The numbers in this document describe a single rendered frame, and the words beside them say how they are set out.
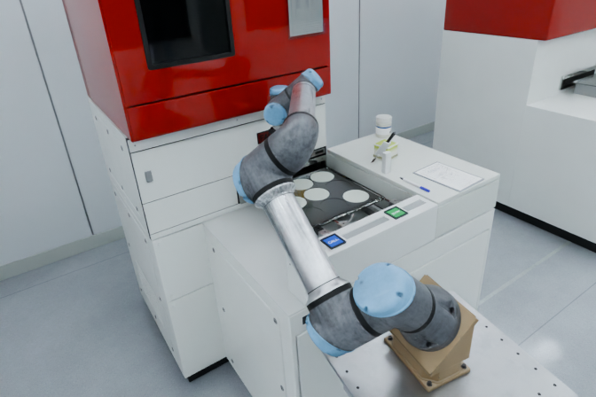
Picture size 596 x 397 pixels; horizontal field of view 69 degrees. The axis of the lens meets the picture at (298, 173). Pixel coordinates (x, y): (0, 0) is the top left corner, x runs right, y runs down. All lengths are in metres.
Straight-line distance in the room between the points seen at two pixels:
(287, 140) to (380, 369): 0.60
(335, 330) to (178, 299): 1.02
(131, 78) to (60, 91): 1.57
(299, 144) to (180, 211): 0.76
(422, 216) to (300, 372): 0.63
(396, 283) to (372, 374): 0.31
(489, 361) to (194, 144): 1.13
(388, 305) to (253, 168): 0.45
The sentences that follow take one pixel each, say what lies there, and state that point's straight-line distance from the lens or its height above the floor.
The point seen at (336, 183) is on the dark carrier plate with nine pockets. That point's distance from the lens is 1.78.
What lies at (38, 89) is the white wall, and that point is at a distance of 2.98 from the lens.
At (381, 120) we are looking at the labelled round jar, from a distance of 2.02.
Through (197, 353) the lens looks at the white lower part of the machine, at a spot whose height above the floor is 0.19.
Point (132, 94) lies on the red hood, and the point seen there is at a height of 1.38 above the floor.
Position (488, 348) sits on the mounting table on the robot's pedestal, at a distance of 1.27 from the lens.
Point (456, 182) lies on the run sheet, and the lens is 1.68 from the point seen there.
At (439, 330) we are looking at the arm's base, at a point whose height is 0.98.
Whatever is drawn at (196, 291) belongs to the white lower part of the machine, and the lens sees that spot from 1.92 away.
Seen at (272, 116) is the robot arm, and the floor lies 1.27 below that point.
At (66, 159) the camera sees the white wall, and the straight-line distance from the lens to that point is 3.11.
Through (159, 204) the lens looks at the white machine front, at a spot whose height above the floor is 0.96.
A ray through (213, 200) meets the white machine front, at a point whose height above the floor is 0.90.
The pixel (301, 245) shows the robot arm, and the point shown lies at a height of 1.12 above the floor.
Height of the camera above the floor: 1.72
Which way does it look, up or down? 26 degrees down
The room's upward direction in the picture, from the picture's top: 3 degrees counter-clockwise
